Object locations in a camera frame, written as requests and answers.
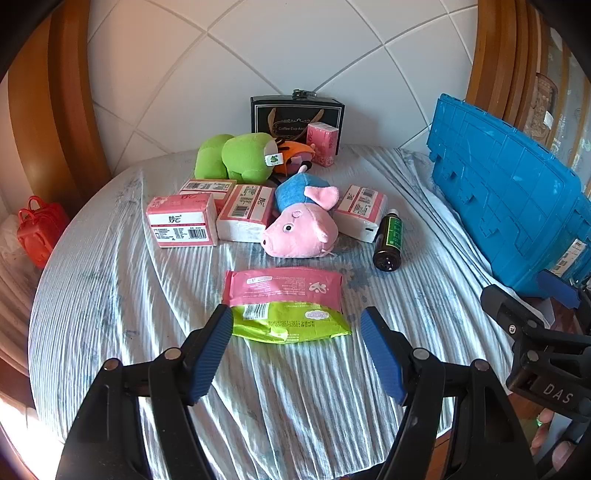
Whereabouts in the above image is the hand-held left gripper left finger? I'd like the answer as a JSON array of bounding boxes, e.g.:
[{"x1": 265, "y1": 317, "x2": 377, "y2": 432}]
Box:
[{"x1": 55, "y1": 304, "x2": 234, "y2": 480}]

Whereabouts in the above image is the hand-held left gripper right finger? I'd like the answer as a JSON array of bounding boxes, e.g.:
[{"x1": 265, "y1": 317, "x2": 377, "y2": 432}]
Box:
[{"x1": 360, "y1": 306, "x2": 539, "y2": 480}]

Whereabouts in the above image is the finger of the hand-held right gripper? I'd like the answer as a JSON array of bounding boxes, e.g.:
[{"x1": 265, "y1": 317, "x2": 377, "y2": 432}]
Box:
[
  {"x1": 480, "y1": 285, "x2": 561, "y2": 356},
  {"x1": 537, "y1": 269, "x2": 591, "y2": 319}
]

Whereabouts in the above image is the blue plastic crate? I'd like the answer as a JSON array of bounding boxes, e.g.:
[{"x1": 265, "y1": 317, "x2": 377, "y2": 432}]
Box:
[{"x1": 426, "y1": 93, "x2": 591, "y2": 298}]

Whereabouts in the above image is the striped desktop tablecloth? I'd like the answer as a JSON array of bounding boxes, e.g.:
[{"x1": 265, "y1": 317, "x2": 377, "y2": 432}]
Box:
[{"x1": 28, "y1": 144, "x2": 546, "y2": 480}]

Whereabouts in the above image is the person's right hand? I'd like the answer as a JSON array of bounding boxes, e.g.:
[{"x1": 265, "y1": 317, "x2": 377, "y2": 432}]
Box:
[{"x1": 530, "y1": 407, "x2": 575, "y2": 468}]

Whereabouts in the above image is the green wet wipes pack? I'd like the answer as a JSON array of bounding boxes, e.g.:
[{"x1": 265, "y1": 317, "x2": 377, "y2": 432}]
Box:
[{"x1": 231, "y1": 303, "x2": 352, "y2": 344}]

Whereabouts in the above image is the pink wet wipes pack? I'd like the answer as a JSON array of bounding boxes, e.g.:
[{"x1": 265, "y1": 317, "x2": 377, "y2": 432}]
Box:
[{"x1": 222, "y1": 269, "x2": 346, "y2": 315}]

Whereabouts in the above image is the brown glass bottle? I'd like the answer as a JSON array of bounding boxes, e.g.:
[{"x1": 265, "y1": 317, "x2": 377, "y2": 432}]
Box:
[{"x1": 373, "y1": 209, "x2": 403, "y2": 272}]

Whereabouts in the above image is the pink pig plush toy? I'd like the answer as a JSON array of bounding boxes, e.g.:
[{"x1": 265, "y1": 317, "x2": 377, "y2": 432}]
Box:
[{"x1": 262, "y1": 164, "x2": 341, "y2": 258}]

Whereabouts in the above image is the wooden lattice window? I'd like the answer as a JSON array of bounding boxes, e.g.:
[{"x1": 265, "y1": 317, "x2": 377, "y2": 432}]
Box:
[{"x1": 522, "y1": 18, "x2": 591, "y2": 195}]

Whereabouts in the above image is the green plush toy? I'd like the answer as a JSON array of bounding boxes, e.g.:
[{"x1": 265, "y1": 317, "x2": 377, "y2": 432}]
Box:
[{"x1": 193, "y1": 133, "x2": 283, "y2": 182}]

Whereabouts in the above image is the red bag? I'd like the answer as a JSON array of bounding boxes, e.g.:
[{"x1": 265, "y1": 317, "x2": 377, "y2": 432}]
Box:
[{"x1": 17, "y1": 196, "x2": 71, "y2": 269}]

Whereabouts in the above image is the small pink tissue pack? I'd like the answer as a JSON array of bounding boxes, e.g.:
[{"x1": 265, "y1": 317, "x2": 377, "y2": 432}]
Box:
[{"x1": 306, "y1": 122, "x2": 338, "y2": 167}]

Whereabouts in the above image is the black gift box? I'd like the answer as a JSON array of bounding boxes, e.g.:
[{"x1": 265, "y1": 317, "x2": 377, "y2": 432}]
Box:
[{"x1": 250, "y1": 89, "x2": 345, "y2": 156}]

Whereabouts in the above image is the curved wooden frame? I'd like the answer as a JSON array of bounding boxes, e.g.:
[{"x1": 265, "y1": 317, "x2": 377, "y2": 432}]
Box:
[
  {"x1": 464, "y1": 0, "x2": 543, "y2": 134},
  {"x1": 0, "y1": 0, "x2": 112, "y2": 222}
]

